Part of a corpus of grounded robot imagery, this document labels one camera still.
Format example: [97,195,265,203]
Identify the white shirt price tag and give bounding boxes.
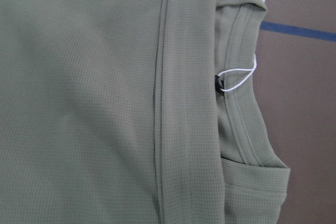
[215,0,267,94]

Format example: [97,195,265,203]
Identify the sage green long-sleeve shirt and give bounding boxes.
[1,0,290,223]

